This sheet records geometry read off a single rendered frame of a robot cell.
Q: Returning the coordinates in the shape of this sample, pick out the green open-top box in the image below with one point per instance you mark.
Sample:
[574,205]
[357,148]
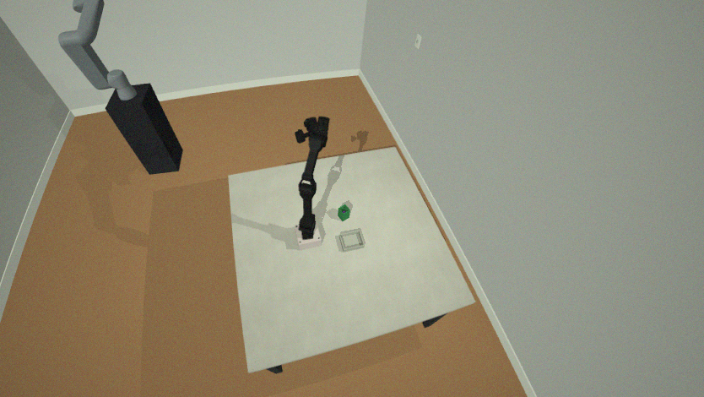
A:
[341,215]

